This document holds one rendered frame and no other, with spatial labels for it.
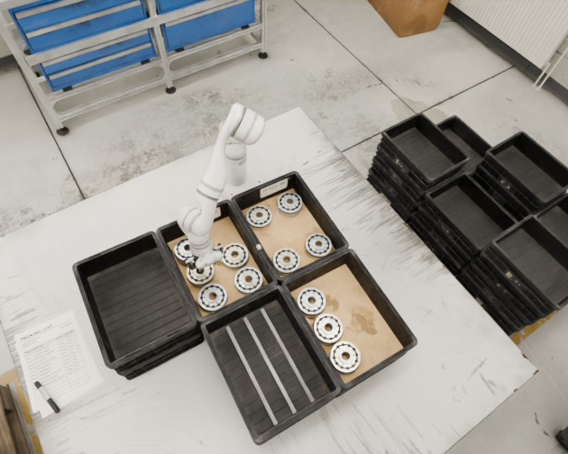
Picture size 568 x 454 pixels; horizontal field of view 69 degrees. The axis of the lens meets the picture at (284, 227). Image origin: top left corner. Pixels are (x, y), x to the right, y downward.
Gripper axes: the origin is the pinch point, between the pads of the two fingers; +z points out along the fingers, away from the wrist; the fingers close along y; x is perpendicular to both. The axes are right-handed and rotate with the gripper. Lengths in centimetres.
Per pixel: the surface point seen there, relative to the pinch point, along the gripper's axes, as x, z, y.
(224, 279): 6.3, 5.2, -3.8
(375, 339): 51, 5, -40
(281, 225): -4.2, 5.5, -33.6
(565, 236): 51, 51, -181
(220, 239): -10.0, 5.4, -9.5
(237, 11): -194, 45, -105
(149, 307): 3.3, 5.2, 24.2
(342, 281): 27, 5, -42
